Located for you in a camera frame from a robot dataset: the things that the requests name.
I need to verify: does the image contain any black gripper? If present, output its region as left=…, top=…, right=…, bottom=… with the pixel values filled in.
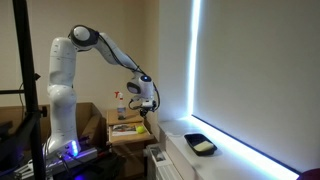
left=140, top=101, right=156, bottom=117

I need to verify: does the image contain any black plastic tray bowl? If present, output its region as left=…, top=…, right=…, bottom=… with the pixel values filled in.
left=184, top=133, right=217, bottom=156

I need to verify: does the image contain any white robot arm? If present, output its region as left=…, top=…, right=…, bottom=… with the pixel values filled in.
left=43, top=25, right=160, bottom=157

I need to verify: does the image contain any light wooden nightstand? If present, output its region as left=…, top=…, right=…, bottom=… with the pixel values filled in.
left=106, top=109, right=154, bottom=180

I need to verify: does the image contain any white windowsill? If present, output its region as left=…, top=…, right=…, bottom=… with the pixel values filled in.
left=158, top=117, right=298, bottom=180

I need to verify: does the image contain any spray bottle with red trigger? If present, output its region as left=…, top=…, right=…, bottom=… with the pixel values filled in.
left=115, top=91, right=126, bottom=120

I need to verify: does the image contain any colourful magazine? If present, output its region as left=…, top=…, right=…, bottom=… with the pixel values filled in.
left=112, top=124, right=137, bottom=136

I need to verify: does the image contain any brown leather armchair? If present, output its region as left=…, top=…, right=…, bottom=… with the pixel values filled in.
left=0, top=102, right=106, bottom=147

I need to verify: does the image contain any yellow sponge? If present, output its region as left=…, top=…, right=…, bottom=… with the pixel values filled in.
left=194, top=141, right=213, bottom=152

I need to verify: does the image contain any black tripod stand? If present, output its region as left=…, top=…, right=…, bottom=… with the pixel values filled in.
left=0, top=0, right=46, bottom=180

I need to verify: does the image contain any white roller window blind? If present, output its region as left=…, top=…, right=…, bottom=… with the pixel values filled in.
left=193, top=0, right=320, bottom=172

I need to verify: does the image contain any white wall radiator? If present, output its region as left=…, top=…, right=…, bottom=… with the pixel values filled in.
left=145, top=144, right=183, bottom=180

